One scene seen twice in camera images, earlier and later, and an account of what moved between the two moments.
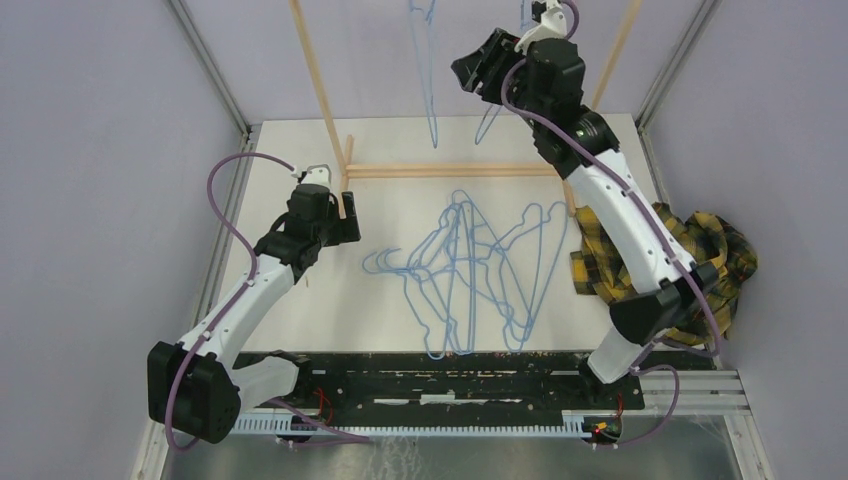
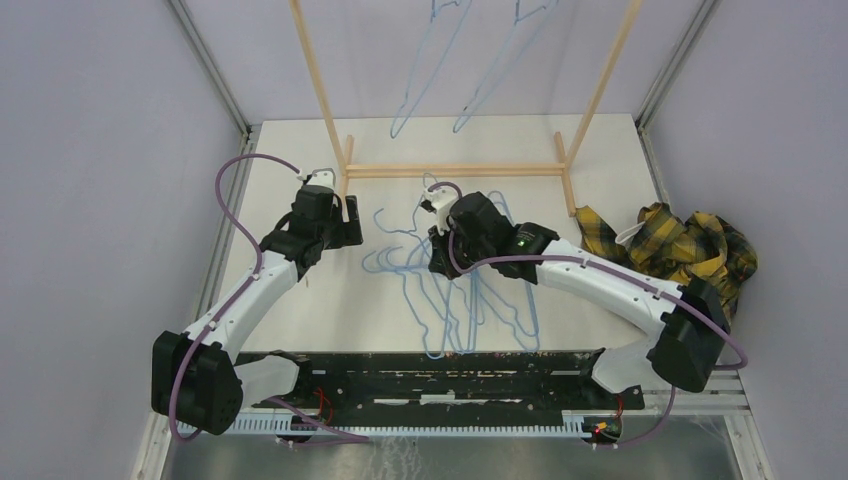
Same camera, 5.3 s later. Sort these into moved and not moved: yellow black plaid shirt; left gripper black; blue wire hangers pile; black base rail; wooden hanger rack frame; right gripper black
Moved: right gripper black
Not moved: wooden hanger rack frame; yellow black plaid shirt; blue wire hangers pile; left gripper black; black base rail
